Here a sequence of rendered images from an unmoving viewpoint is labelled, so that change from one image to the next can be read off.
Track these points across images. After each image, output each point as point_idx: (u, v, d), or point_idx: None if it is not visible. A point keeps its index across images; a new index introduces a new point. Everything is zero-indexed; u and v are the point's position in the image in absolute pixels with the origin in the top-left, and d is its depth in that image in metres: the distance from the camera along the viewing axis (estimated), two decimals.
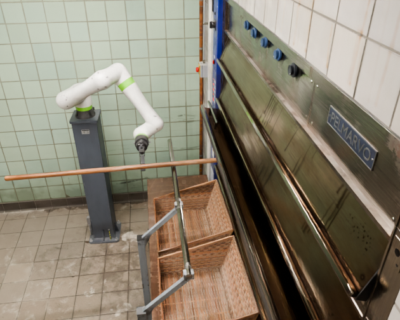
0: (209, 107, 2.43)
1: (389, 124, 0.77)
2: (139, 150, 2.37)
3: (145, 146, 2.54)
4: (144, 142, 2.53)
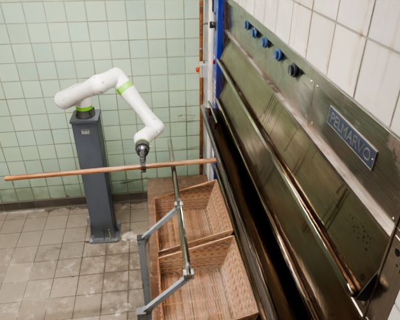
0: (209, 107, 2.43)
1: (389, 124, 0.77)
2: (140, 165, 2.30)
3: (146, 151, 2.47)
4: (145, 147, 2.47)
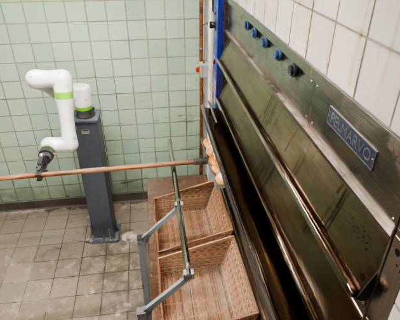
0: (209, 107, 2.43)
1: (389, 124, 0.77)
2: (35, 173, 2.22)
3: (48, 158, 2.39)
4: (46, 154, 2.38)
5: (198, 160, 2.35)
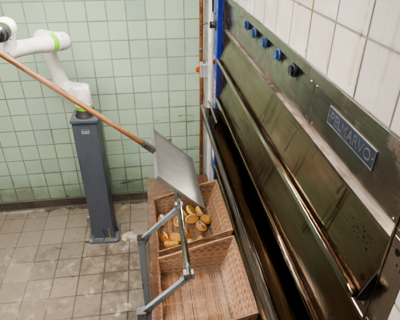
0: (209, 107, 2.43)
1: (389, 124, 0.77)
2: None
3: (2, 37, 1.99)
4: (4, 32, 1.98)
5: (148, 144, 2.24)
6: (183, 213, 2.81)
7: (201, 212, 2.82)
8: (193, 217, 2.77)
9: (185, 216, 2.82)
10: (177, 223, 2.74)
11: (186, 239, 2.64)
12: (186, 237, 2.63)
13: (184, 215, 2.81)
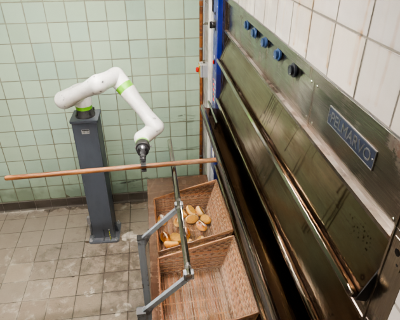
0: (209, 107, 2.43)
1: (389, 124, 0.77)
2: (141, 164, 2.30)
3: (146, 150, 2.47)
4: (145, 146, 2.46)
5: None
6: (183, 213, 2.81)
7: (201, 212, 2.82)
8: (193, 217, 2.77)
9: (185, 216, 2.82)
10: (177, 223, 2.74)
11: (186, 239, 2.64)
12: (186, 237, 2.63)
13: (184, 215, 2.81)
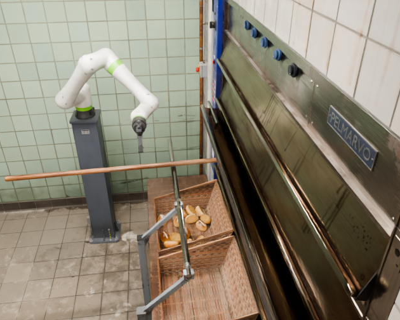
0: (209, 107, 2.43)
1: (389, 124, 0.77)
2: (136, 131, 2.27)
3: (143, 127, 2.45)
4: (141, 124, 2.44)
5: None
6: (183, 213, 2.81)
7: (201, 212, 2.82)
8: (193, 217, 2.77)
9: (185, 216, 2.82)
10: (177, 223, 2.74)
11: (186, 239, 2.64)
12: (186, 237, 2.63)
13: (184, 215, 2.81)
